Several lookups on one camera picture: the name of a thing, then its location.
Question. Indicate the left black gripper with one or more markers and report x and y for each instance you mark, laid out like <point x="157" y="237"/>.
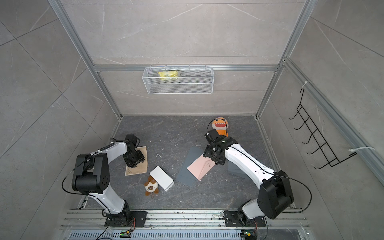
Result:
<point x="133" y="164"/>

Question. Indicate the white rectangular box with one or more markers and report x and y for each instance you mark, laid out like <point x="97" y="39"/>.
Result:
<point x="162" y="178"/>

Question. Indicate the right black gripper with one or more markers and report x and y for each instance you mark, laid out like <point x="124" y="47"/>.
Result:
<point x="207" y="153"/>

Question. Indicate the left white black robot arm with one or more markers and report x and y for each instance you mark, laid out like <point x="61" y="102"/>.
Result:
<point x="91" y="177"/>

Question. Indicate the yellow packet in basket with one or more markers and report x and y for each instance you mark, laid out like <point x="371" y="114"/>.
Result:
<point x="169" y="75"/>

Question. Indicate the brown white dog plush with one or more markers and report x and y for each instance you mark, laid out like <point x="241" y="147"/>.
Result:
<point x="151" y="186"/>

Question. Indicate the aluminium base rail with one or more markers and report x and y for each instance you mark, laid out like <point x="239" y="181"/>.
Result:
<point x="206" y="224"/>

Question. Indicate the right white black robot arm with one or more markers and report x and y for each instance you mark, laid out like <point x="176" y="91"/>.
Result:
<point x="275" y="192"/>

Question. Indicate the grey envelope front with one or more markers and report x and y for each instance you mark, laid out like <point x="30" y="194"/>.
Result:
<point x="235" y="170"/>

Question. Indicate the black wire hook rack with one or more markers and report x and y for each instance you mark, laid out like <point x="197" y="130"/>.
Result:
<point x="316" y="136"/>

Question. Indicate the white wire mesh basket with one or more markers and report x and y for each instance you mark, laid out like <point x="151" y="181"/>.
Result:
<point x="194" y="80"/>

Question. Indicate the orange shark plush toy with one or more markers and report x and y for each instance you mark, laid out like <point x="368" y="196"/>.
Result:
<point x="221" y="125"/>

